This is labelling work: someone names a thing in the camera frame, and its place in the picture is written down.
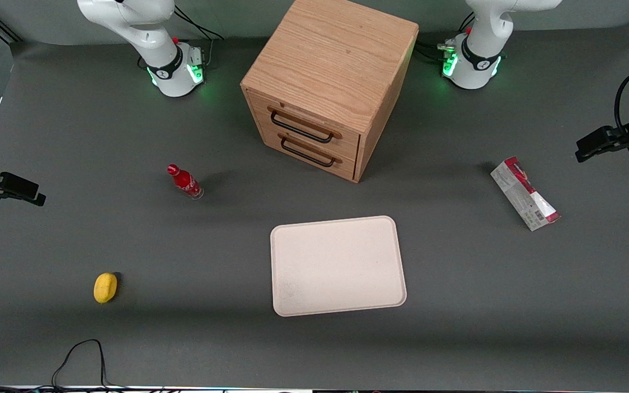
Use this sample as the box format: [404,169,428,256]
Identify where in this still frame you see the black left base cables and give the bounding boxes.
[414,11,476,63]

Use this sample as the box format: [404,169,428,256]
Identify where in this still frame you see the wooden drawer cabinet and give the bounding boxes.
[240,0,420,183]

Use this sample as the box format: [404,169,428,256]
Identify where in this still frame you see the black and wood drawer handle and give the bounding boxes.
[267,106,343,145]
[277,133,344,168]

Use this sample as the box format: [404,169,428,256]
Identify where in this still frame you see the red cola bottle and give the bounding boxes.
[167,163,205,200]

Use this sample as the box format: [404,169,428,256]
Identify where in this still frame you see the beige plastic tray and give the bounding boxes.
[270,216,407,317]

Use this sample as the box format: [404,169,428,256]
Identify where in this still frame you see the yellow lemon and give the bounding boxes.
[93,272,119,304]

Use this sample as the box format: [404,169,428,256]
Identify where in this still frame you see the black base cables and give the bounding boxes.
[414,11,476,63]
[174,5,226,69]

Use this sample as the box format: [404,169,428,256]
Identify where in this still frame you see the red cookie box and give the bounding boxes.
[490,156,561,232]

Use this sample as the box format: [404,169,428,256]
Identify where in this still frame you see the black right base cables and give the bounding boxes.
[174,5,226,69]

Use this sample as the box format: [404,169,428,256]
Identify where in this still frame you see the wooden drawer front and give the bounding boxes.
[248,90,361,160]
[260,124,359,182]

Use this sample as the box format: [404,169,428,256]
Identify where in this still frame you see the black looped table cable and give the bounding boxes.
[51,338,129,391]

